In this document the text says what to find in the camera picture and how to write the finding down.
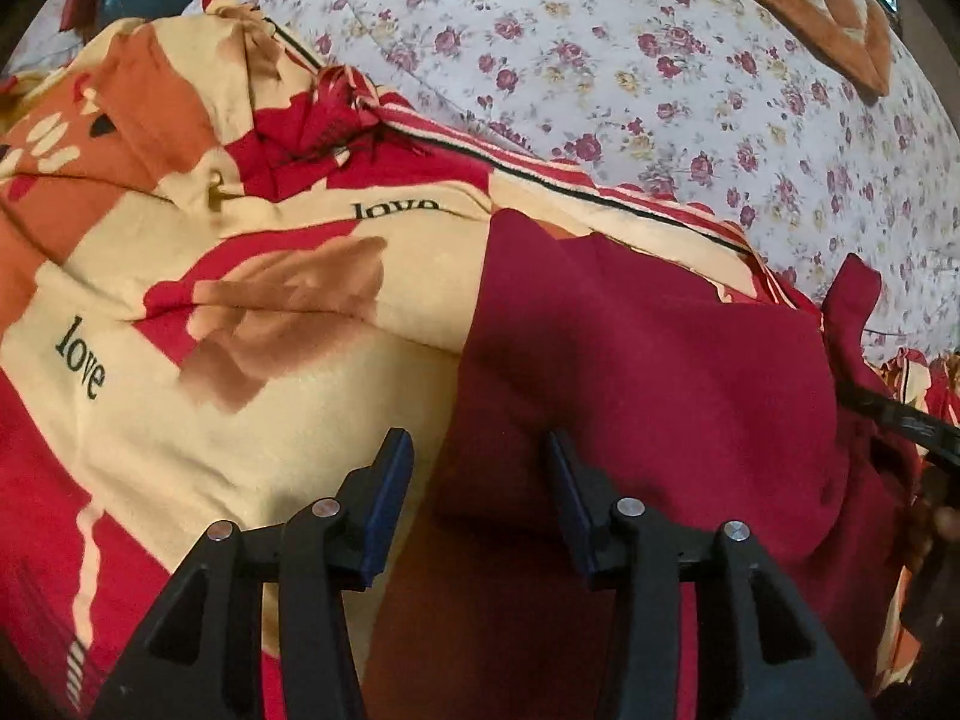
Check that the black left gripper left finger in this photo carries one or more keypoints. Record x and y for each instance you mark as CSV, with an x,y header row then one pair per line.
x,y
198,651

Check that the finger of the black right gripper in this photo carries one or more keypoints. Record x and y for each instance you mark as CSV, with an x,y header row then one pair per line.
x,y
940,439

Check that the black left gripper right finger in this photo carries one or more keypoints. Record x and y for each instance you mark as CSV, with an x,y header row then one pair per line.
x,y
716,595

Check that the dark red garment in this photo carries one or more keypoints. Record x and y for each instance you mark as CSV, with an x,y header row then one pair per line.
x,y
703,409

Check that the red cream orange love blanket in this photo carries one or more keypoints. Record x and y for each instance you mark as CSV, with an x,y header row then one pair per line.
x,y
227,271

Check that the white floral bedsheet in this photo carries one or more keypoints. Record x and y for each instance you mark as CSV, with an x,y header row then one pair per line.
x,y
708,101

